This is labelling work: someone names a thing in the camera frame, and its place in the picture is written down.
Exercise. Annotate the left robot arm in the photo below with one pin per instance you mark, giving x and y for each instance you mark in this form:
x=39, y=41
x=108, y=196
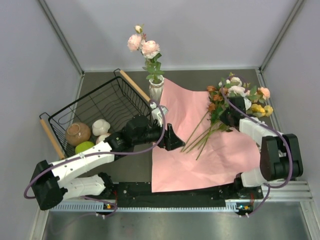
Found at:
x=55, y=182

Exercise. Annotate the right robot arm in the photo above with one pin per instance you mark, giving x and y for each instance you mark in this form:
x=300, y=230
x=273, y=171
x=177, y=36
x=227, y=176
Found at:
x=280, y=155

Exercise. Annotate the pink rose stem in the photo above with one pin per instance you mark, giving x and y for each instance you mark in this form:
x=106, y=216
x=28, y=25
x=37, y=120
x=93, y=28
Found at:
x=151, y=52

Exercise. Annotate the brown glass jar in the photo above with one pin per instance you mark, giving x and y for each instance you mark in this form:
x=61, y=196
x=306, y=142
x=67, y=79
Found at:
x=77, y=133

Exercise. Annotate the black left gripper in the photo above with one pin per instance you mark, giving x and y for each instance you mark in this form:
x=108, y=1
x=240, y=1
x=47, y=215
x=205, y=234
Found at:
x=171, y=141

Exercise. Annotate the white ceramic bowl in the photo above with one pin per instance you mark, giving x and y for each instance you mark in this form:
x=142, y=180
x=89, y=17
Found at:
x=100, y=127

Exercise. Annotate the black wire basket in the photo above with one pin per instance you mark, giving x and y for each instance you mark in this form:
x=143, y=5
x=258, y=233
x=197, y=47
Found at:
x=114, y=98

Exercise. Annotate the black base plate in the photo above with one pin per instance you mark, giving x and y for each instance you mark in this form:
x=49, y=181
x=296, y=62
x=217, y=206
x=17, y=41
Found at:
x=144, y=189

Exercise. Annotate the pink wrapping paper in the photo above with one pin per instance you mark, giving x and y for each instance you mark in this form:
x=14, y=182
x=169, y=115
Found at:
x=224, y=155

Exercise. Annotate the mixed artificial flower bunch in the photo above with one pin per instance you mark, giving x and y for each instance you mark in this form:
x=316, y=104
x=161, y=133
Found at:
x=226, y=100

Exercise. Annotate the white ribbed ceramic vase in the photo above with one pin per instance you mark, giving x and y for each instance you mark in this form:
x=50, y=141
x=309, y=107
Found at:
x=156, y=89

